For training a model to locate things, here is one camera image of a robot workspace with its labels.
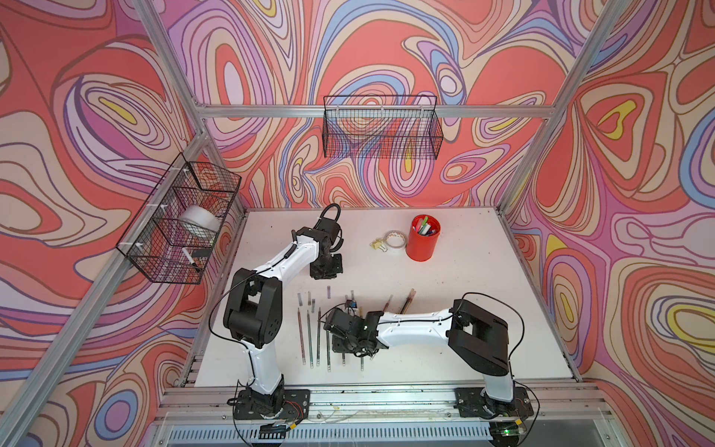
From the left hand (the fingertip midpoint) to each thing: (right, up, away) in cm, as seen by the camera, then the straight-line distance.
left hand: (339, 276), depth 92 cm
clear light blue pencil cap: (-9, -10, 0) cm, 13 cm away
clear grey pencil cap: (-10, -8, +2) cm, 13 cm away
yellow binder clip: (+15, +10, +16) cm, 24 cm away
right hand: (+1, -22, -8) cm, 24 cm away
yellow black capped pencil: (+23, -9, +1) cm, 25 cm away
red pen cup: (+30, +12, +10) cm, 34 cm away
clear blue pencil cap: (-13, -8, +2) cm, 16 cm away
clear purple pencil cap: (-4, -6, +4) cm, 8 cm away
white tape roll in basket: (-36, +18, -18) cm, 44 cm away
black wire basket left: (-48, +13, -12) cm, 51 cm away
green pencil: (-8, -21, -7) cm, 23 cm away
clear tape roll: (+21, +11, +17) cm, 29 cm away
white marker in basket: (-39, +8, -18) cm, 44 cm away
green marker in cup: (+31, +18, +9) cm, 36 cm away
